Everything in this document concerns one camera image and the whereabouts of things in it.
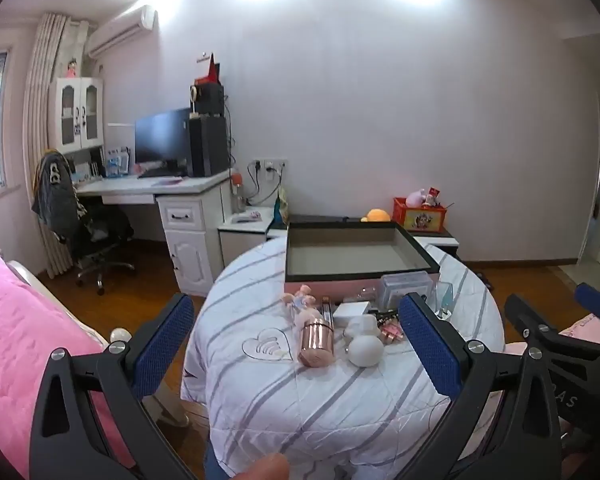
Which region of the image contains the pink block cat figure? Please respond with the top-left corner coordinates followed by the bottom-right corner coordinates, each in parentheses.
top-left (379, 320), bottom-right (404, 346)

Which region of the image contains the small clear acrylic box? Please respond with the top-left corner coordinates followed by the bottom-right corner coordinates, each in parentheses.
top-left (432, 281), bottom-right (454, 321)

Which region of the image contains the white round figurine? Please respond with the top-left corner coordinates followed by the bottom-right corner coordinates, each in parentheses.
top-left (344, 314), bottom-right (385, 368)

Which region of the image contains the clear plastic card box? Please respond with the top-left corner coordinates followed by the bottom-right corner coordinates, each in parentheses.
top-left (376, 271), bottom-right (434, 312)

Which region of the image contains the white square box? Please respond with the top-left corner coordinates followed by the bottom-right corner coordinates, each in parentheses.
top-left (332, 301), bottom-right (370, 328)

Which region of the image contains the rose gold metal canister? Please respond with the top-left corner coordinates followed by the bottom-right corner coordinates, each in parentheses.
top-left (298, 320), bottom-right (335, 367)

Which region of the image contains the pink piglet figurine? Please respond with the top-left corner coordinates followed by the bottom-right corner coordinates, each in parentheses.
top-left (283, 284), bottom-right (322, 328)

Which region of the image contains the operator thumb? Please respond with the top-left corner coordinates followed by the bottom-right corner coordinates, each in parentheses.
top-left (234, 453), bottom-right (290, 480)

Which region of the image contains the striped white table cloth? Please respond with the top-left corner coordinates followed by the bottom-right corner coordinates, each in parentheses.
top-left (181, 238), bottom-right (449, 479)

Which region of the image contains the pink bed quilt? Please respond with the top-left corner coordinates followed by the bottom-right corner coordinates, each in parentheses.
top-left (0, 250), bottom-right (136, 470)

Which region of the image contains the pink black storage box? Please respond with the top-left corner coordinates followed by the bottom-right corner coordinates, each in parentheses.
top-left (284, 221), bottom-right (440, 300)

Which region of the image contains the red toy crate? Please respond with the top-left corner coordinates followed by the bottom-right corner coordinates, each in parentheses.
top-left (392, 197), bottom-right (448, 233)

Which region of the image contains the black office chair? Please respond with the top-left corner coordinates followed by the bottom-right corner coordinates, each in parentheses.
top-left (60, 196), bottom-right (136, 296)

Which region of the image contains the orange octopus plush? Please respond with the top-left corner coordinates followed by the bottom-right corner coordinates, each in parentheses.
top-left (361, 208), bottom-right (392, 222)

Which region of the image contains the white desk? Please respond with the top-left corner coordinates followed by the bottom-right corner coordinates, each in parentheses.
top-left (78, 170), bottom-right (230, 297)

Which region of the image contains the pink plush toy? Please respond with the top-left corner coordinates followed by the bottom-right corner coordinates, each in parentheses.
top-left (405, 188), bottom-right (428, 209)

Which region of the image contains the black white low cabinet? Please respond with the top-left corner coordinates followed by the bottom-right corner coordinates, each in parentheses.
top-left (218, 207), bottom-right (460, 266)

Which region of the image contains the orange lid bottle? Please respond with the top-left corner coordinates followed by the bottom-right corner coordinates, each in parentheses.
top-left (230, 172), bottom-right (246, 214)

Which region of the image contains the dark jacket on chair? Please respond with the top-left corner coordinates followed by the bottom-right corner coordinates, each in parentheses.
top-left (31, 150), bottom-right (86, 243)

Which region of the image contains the snack bag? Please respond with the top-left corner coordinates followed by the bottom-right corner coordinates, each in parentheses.
top-left (274, 186), bottom-right (289, 226)

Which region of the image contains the black computer monitor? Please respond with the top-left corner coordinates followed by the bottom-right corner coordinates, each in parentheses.
top-left (134, 108), bottom-right (189, 174)

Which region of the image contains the black computer tower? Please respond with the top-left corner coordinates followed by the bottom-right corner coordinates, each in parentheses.
top-left (187, 116), bottom-right (230, 178)

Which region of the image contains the black speaker box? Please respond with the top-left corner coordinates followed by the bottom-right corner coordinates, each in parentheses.
top-left (190, 82), bottom-right (225, 116)

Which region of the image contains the white glass door cabinet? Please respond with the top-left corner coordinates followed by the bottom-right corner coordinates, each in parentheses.
top-left (48, 77), bottom-right (104, 154)

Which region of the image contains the beige curtain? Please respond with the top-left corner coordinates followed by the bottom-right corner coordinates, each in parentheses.
top-left (22, 13), bottom-right (72, 278)

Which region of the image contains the white air conditioner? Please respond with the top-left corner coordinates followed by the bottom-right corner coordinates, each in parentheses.
top-left (85, 6), bottom-right (157, 60)

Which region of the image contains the wall power outlet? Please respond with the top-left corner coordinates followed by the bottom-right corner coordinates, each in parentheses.
top-left (249, 158), bottom-right (288, 172)

